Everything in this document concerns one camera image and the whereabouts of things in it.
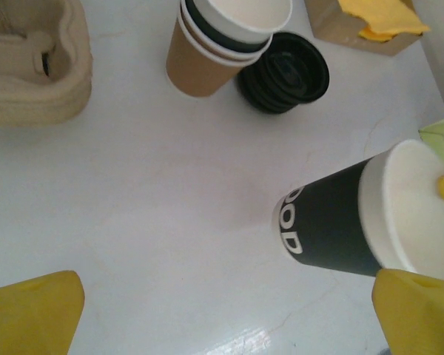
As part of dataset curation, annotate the yellow paper napkin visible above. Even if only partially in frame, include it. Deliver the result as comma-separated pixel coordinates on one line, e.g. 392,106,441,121
357,21,406,44
336,0,431,36

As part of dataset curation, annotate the brown kraft paper cup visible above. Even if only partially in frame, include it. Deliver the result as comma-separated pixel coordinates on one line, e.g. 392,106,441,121
165,14,262,99

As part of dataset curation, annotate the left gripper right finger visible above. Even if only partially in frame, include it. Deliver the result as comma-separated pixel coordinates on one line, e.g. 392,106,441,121
371,268,444,355

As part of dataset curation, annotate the nested paper cup white rim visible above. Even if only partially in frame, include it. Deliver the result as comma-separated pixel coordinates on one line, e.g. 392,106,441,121
180,3,273,62

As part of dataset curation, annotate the pulp cup carrier tray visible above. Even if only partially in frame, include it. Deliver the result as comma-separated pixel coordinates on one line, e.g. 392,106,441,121
0,0,93,97
0,95,92,127
0,79,93,115

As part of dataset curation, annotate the black printed paper cup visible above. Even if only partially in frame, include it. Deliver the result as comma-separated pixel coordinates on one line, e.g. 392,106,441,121
272,138,444,285

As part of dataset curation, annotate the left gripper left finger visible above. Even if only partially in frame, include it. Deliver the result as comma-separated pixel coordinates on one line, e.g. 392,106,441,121
0,270,85,355

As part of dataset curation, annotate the white printed paper bag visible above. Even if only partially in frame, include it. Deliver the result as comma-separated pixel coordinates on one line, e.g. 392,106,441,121
412,0,444,173

